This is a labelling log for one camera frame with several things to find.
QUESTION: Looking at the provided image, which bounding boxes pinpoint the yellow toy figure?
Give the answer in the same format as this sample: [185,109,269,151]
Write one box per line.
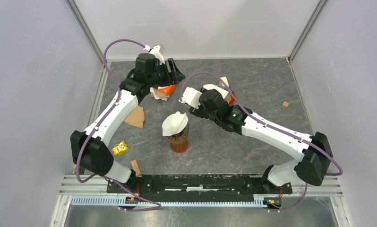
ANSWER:
[111,141,129,156]

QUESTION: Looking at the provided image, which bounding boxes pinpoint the white slotted cable duct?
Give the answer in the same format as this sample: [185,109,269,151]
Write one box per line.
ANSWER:
[70,195,282,208]

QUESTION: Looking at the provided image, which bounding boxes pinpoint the wooden ring holder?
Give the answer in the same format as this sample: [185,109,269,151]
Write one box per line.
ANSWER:
[224,94,234,104]

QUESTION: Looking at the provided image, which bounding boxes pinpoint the amber glass carafe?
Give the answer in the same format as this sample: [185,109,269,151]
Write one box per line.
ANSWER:
[167,138,189,153]

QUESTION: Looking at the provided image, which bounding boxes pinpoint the coffee filter box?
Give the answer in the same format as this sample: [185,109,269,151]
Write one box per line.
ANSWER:
[158,84,177,96]

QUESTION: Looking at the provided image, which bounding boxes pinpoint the wooden rectangular block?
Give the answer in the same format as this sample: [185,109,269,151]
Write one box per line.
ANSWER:
[131,160,142,176]

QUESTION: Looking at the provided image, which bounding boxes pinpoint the small wooden cube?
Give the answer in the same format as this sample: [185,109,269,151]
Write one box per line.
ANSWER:
[281,101,290,109]

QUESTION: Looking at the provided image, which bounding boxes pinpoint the white paper coffee filter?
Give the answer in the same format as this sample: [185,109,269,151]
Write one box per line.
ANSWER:
[162,111,189,137]

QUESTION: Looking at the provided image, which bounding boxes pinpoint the purple cable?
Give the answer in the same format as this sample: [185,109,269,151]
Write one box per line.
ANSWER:
[178,71,344,214]
[75,39,163,212]

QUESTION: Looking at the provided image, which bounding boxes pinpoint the single brown paper filter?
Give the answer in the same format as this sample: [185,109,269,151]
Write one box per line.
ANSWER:
[123,105,146,128]

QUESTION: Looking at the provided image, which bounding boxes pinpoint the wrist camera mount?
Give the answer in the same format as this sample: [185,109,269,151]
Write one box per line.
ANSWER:
[144,44,165,65]
[179,87,202,109]

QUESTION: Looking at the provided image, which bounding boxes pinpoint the dark glass dripper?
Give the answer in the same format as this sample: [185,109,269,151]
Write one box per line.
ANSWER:
[166,124,189,140]

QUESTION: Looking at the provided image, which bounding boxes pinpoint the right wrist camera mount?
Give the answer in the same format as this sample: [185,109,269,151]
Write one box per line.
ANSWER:
[179,87,202,109]

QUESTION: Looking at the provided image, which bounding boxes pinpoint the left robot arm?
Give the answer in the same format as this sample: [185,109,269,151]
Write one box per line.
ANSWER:
[70,53,186,193]

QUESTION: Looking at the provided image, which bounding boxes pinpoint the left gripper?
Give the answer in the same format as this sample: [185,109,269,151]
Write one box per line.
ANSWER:
[147,58,186,87]

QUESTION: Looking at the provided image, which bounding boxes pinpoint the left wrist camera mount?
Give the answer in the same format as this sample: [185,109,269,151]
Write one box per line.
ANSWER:
[144,44,165,65]

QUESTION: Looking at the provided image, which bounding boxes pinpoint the brown paper coffee filters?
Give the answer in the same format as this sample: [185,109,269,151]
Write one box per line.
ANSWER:
[150,87,170,101]

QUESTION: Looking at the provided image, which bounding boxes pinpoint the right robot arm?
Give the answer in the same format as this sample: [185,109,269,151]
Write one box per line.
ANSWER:
[181,87,333,193]

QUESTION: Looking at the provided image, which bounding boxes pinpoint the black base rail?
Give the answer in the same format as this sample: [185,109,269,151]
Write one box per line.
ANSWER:
[123,174,292,203]

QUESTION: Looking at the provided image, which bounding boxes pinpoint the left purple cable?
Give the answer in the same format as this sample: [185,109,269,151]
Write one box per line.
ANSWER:
[75,39,163,212]

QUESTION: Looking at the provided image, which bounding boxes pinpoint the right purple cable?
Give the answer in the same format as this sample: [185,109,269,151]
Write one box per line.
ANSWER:
[178,71,344,214]

